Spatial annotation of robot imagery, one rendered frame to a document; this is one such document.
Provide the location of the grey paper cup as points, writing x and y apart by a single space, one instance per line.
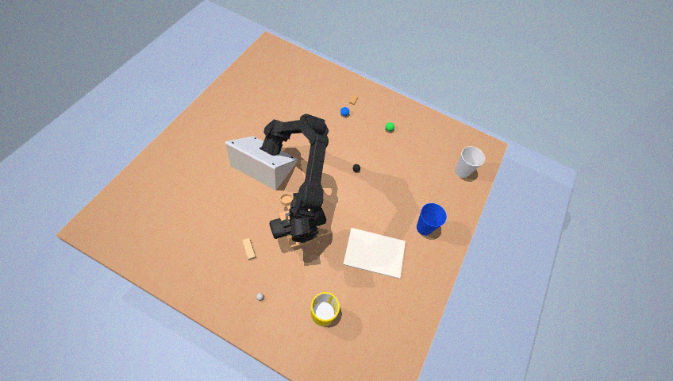
470 159

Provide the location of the white rectangular sheet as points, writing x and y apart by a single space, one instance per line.
375 253

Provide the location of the yellow cup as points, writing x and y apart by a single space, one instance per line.
324 308

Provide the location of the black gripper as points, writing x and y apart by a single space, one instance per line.
283 228

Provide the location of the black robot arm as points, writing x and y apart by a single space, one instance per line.
310 194

